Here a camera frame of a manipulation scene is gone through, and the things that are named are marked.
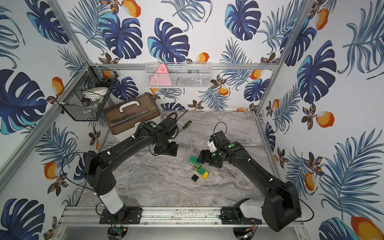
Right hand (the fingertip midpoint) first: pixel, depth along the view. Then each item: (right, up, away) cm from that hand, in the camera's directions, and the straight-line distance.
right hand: (203, 161), depth 80 cm
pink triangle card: (-25, +46, +8) cm, 53 cm away
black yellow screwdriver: (-8, +22, +30) cm, 38 cm away
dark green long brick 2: (-1, -6, +4) cm, 7 cm away
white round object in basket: (-57, +36, -1) cm, 68 cm away
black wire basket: (-67, +28, +2) cm, 73 cm away
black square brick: (-5, -11, +5) cm, 13 cm away
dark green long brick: (-5, +1, 0) cm, 5 cm away
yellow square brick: (+1, -9, +5) cm, 11 cm away
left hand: (-17, +5, 0) cm, 18 cm away
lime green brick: (-4, -4, +2) cm, 6 cm away
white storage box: (-47, +23, +8) cm, 53 cm away
